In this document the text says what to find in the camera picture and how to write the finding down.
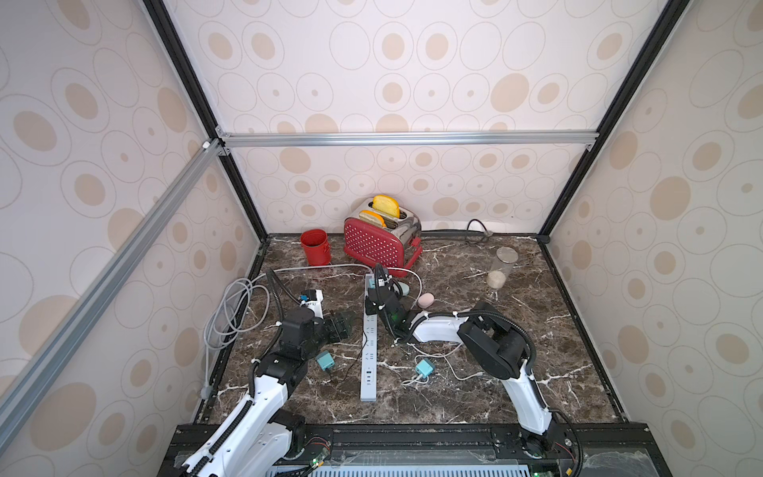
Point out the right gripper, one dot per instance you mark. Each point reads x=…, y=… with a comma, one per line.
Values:
x=388, y=303

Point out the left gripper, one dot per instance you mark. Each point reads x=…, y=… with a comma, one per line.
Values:
x=336, y=334

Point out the teal charger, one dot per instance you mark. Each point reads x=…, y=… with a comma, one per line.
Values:
x=424, y=368
x=325, y=361

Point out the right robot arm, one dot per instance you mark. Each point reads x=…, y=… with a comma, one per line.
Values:
x=500, y=346

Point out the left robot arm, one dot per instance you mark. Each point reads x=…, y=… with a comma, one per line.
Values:
x=258, y=433

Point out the green earbud case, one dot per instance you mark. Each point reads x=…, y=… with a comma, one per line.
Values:
x=405, y=288

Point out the pink earbud case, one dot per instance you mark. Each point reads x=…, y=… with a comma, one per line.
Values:
x=425, y=301

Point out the red toaster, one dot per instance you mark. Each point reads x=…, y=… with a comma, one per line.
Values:
x=397, y=246

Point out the red metal cup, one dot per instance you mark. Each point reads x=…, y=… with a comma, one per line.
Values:
x=316, y=246

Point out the front yellow toast slice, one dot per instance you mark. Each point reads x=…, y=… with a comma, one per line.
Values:
x=372, y=218

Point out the yellow toast slice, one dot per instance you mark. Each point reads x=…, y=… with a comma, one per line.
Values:
x=387, y=205
x=372, y=218

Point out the white power strip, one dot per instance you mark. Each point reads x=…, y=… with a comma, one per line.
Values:
x=369, y=386

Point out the rear yellow toast slice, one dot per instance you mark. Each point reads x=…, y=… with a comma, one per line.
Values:
x=387, y=205

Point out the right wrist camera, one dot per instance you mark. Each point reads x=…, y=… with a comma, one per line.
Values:
x=381, y=278

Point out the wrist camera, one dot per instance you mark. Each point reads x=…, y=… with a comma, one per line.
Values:
x=312, y=299
x=381, y=278

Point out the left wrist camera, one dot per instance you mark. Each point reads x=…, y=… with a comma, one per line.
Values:
x=312, y=299

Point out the horizontal aluminium rail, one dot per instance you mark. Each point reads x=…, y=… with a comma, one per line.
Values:
x=384, y=139

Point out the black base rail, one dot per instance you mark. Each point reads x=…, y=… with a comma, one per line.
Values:
x=484, y=449

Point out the left aluminium rail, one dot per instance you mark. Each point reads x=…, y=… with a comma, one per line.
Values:
x=46, y=367

